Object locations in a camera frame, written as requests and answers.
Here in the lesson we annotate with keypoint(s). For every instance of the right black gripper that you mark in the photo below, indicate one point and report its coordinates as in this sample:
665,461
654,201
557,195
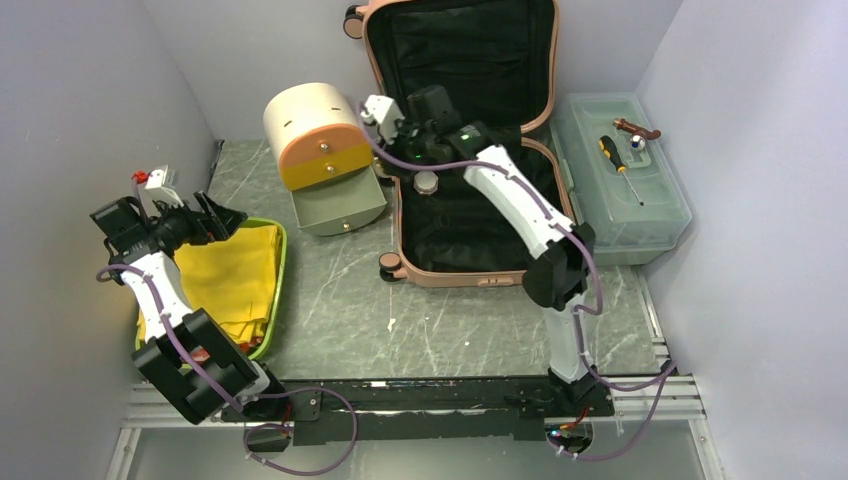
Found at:
403,170

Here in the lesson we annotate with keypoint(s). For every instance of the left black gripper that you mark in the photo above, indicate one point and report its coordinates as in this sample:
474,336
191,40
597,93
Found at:
217,224

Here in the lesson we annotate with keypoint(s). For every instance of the octagonal lid cosmetic jar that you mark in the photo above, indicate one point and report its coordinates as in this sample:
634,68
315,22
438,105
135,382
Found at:
425,182

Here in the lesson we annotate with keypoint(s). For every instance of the yellow trousers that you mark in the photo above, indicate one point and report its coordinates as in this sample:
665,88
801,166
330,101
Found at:
235,280

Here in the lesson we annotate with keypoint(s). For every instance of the cream cylindrical drawer cabinet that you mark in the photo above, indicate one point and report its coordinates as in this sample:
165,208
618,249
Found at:
323,159

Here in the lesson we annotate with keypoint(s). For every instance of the pink hard-shell suitcase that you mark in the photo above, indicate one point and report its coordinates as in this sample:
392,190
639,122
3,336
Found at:
460,62

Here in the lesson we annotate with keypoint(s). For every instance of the red white patterned cloth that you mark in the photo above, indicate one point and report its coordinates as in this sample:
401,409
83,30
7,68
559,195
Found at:
249,348

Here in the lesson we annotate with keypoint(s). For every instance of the green plastic tray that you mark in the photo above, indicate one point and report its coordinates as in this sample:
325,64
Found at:
166,277

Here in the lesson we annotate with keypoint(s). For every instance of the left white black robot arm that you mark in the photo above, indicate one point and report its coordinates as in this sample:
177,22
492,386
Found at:
186,355

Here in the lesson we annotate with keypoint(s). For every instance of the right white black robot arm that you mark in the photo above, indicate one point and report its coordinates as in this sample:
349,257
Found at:
562,276

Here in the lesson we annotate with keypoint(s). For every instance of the black yellow screwdriver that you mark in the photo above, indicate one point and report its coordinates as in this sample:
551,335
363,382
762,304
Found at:
609,149

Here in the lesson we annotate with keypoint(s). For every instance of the clear plastic storage box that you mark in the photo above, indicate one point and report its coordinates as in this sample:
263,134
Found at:
626,233

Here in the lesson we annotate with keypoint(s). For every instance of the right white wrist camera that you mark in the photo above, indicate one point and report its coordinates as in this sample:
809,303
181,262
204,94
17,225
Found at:
383,113

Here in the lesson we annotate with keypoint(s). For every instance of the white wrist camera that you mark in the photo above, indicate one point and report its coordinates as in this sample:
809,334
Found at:
383,113
159,185

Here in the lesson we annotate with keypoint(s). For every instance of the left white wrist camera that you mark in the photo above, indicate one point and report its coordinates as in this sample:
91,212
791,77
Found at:
159,185

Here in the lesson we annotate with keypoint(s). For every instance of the brown handled metal tool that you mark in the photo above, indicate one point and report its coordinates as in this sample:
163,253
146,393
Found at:
638,136

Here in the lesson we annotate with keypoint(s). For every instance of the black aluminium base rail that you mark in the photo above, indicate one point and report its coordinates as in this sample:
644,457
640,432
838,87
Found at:
520,406

